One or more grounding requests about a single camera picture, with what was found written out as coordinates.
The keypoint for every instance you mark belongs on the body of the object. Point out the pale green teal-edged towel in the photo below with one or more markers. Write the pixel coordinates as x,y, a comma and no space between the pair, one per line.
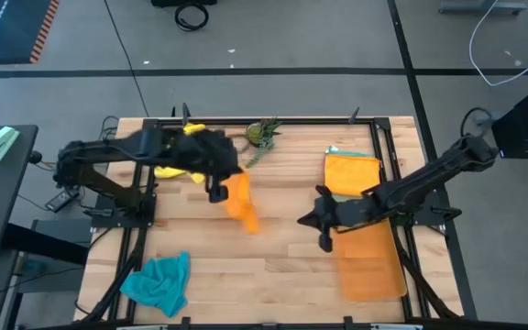
351,153

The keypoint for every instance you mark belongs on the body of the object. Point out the grey desk base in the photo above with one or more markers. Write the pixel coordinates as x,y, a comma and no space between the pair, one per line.
475,7

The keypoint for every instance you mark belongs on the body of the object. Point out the translucent orange plastic sheet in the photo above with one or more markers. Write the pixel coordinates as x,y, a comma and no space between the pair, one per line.
369,266

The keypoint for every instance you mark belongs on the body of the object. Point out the black power adapter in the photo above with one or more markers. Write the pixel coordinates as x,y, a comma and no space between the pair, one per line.
60,201

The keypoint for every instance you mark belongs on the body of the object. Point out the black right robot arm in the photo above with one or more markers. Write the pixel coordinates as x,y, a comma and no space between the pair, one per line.
420,181

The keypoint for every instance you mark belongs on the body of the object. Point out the yellow microfiber towel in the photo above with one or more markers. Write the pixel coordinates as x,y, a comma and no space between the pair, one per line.
170,172

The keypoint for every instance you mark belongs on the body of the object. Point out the orange microfiber towel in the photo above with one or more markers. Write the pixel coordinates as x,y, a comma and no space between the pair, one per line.
351,176
238,201

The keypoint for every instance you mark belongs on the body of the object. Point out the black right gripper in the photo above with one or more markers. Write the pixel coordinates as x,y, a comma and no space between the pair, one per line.
335,213

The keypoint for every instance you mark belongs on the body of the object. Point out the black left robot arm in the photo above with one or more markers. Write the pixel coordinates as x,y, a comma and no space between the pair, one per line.
108,149

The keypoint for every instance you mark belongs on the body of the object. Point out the black equipment base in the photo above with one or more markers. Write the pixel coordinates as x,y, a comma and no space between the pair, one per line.
183,3

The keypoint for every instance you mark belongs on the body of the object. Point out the black orange-edged floor mat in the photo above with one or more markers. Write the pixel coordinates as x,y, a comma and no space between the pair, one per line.
12,27

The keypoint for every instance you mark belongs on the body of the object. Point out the teal microfiber towel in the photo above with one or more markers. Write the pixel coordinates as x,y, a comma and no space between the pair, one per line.
158,284

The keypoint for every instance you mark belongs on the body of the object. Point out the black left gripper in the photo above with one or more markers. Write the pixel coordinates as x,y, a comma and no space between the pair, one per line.
204,151

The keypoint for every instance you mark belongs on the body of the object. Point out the small potted succulent plant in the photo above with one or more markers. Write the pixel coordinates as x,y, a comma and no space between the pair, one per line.
256,133

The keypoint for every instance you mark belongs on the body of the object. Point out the black aluminium rig frame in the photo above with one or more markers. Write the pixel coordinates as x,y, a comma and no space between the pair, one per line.
314,121

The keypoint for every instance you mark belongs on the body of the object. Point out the black round knob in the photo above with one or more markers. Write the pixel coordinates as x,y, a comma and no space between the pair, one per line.
36,157

